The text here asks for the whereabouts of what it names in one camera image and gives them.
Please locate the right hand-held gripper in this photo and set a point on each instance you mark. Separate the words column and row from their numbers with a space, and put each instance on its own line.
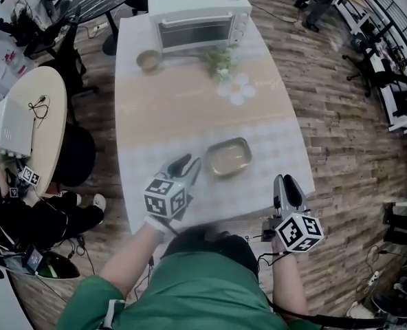
column 299, row 232

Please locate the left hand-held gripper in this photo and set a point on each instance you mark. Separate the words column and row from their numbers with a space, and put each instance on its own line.
column 164, row 198

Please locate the person's right forearm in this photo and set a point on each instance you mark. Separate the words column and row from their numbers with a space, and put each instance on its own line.
column 289, row 284

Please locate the person's left forearm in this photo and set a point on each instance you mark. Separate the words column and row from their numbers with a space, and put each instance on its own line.
column 131, row 263

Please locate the person's left hand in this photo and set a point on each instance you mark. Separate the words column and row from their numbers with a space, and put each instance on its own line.
column 157, row 223

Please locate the rectangular metal tray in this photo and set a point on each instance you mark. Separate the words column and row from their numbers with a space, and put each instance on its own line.
column 229, row 156

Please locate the small black box device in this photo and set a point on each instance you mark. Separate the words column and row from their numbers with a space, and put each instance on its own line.
column 268, row 230

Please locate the white and beige tablecloth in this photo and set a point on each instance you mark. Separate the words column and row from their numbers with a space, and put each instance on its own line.
column 176, row 115

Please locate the white flower-shaped mat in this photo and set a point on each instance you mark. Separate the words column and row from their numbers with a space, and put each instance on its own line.
column 236, row 89

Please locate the green potted plant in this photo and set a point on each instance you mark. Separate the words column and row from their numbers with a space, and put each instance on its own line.
column 220, row 60

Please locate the small round beige bowl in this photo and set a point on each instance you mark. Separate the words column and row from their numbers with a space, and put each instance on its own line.
column 148, row 60

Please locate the black round stool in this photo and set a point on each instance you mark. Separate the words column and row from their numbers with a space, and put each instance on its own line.
column 74, row 153

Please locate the white power strip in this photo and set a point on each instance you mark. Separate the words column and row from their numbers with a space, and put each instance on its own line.
column 97, row 27
column 373, row 278

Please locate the person's green shirt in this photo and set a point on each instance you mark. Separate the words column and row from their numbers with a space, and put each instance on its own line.
column 189, row 294

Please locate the black swivel chair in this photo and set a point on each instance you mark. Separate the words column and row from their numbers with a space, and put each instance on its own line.
column 382, row 71

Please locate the round beige side table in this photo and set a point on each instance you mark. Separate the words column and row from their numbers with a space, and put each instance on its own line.
column 49, row 91

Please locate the white toaster oven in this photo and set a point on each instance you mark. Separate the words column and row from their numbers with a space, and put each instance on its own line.
column 196, row 9

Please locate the black office chair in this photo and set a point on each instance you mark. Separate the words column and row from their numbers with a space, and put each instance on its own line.
column 67, row 57

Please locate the white appliance box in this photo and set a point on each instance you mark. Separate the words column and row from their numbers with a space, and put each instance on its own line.
column 12, row 129

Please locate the black handheld device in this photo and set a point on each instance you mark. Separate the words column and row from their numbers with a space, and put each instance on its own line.
column 33, row 260

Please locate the black metal railing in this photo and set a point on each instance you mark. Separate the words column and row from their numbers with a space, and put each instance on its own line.
column 401, row 22

